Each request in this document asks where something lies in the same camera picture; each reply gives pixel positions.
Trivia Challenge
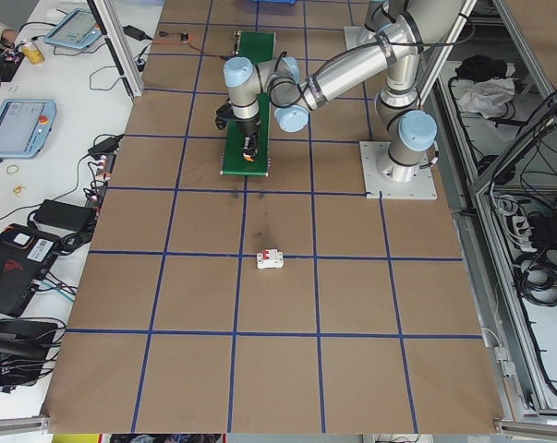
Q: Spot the green belt conveyor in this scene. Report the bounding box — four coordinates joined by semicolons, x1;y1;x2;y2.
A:
219;30;278;179

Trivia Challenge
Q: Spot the white red circuit breaker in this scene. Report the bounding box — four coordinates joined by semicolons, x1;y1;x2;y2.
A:
255;246;286;273

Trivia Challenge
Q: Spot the black power adapter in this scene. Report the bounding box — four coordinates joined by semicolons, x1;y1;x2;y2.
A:
87;134;125;157

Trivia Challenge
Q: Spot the power strip with plugs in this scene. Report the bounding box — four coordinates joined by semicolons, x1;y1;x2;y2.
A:
82;152;117;209

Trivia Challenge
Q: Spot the large black power brick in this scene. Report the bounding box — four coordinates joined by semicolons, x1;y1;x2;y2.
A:
31;198;97;232

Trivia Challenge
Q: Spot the light blue teach pendant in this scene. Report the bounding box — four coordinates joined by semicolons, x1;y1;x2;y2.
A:
0;98;58;161
42;7;107;52

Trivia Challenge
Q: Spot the white cloth bundle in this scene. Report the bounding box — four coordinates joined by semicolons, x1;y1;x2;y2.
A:
457;77;519;119

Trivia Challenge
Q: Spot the black cloth bundle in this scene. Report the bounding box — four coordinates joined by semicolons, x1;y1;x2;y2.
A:
454;54;510;82

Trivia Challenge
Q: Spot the black laptop with labels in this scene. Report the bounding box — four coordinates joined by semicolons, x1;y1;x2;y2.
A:
0;222;61;318

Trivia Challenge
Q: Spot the white power strip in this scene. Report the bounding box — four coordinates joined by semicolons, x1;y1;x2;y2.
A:
508;214;536;253

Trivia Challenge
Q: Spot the black adapter block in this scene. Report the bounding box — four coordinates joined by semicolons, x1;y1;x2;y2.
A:
529;214;556;244

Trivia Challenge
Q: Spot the black desktop device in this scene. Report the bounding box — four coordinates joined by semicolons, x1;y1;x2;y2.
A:
0;317;67;393

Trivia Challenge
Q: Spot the aluminium profile bar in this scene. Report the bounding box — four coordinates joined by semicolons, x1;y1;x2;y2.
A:
492;414;557;437
0;413;53;437

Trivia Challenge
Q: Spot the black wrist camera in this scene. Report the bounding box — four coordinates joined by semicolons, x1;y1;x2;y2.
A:
214;103;236;132

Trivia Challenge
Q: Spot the red black conveyor wire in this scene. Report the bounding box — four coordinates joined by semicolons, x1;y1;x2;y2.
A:
185;40;236;62

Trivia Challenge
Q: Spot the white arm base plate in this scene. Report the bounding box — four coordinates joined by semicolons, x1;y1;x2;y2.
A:
358;140;440;203
342;25;381;50

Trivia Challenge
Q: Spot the slanted aluminium profile post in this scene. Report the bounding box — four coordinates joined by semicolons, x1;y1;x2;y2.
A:
86;0;145;99

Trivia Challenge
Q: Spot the V-shaped aluminium frame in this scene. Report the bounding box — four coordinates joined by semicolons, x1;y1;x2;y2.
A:
416;0;557;424

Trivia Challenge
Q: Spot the black cable coil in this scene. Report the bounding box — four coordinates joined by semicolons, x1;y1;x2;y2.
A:
512;251;557;306

